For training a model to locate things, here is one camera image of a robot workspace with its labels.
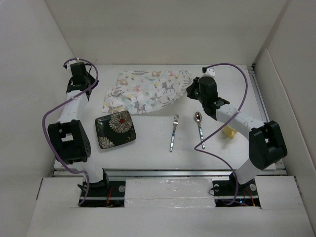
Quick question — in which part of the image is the floral animal print cloth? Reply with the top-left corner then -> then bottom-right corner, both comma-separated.
101,70 -> 193,115

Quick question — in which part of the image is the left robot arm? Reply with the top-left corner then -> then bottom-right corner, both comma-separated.
42,58 -> 110,196

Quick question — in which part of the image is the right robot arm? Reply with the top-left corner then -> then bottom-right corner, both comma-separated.
187,76 -> 287,195

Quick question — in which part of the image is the silver spoon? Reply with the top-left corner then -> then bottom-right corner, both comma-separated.
194,112 -> 205,150

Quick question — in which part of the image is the silver fork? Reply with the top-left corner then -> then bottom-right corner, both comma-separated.
169,115 -> 179,152

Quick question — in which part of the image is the yellow mug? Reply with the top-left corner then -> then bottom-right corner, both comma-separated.
222,125 -> 238,139

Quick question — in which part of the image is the black floral square plate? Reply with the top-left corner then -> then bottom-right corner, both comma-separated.
95,111 -> 136,149

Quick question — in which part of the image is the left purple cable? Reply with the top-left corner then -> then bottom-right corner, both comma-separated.
41,58 -> 100,205

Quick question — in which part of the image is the purple cable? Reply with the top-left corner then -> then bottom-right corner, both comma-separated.
41,58 -> 100,205
194,63 -> 249,205

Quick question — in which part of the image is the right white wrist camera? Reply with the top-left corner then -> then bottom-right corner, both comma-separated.
202,67 -> 215,78

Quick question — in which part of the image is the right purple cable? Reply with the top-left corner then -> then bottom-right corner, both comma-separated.
194,63 -> 249,205

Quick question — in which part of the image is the aluminium front rail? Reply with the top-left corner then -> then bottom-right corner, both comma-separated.
52,168 -> 287,177

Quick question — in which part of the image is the aluminium rail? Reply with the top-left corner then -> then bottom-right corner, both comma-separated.
52,168 -> 287,177
247,67 -> 287,170

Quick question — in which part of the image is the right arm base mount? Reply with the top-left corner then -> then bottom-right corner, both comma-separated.
208,174 -> 261,207

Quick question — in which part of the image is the aluminium right side rail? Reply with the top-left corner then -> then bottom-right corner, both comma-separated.
247,67 -> 287,170

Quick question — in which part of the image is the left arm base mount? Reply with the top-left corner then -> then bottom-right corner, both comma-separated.
78,173 -> 126,208

